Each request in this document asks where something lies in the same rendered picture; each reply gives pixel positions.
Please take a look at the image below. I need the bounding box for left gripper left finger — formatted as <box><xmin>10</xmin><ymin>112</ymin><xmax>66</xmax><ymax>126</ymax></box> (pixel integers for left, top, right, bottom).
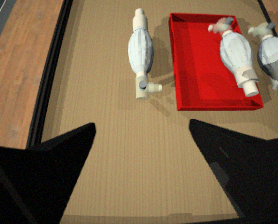
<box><xmin>0</xmin><ymin>122</ymin><xmax>96</xmax><ymax>224</ymax></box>

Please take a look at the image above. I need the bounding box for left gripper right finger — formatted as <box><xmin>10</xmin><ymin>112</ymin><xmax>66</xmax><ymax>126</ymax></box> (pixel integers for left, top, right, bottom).
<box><xmin>189</xmin><ymin>119</ymin><xmax>278</xmax><ymax>217</ymax></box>

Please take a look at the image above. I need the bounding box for red tray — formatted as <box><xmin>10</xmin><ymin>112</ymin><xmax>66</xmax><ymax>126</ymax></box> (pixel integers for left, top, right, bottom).
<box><xmin>168</xmin><ymin>13</ymin><xmax>264</xmax><ymax>111</ymax></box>

